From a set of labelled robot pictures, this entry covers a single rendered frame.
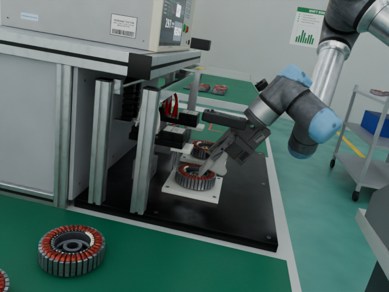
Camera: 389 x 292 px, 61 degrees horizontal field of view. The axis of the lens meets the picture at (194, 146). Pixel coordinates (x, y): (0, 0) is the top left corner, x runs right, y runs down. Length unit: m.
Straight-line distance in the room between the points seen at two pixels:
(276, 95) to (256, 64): 5.36
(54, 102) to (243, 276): 0.52
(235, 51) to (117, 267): 5.69
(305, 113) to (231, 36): 5.42
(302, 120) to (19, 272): 0.63
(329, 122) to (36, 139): 0.64
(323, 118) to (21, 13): 0.74
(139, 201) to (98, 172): 0.11
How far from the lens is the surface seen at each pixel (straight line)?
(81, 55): 0.70
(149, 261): 0.67
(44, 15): 0.89
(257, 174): 1.11
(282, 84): 0.81
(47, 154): 0.80
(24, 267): 0.66
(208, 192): 0.88
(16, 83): 0.79
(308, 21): 6.25
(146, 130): 0.69
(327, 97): 0.97
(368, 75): 6.51
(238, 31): 6.16
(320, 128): 0.77
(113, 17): 0.82
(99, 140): 0.74
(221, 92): 2.69
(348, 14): 1.02
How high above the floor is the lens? 1.16
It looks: 18 degrees down
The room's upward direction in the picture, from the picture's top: 9 degrees clockwise
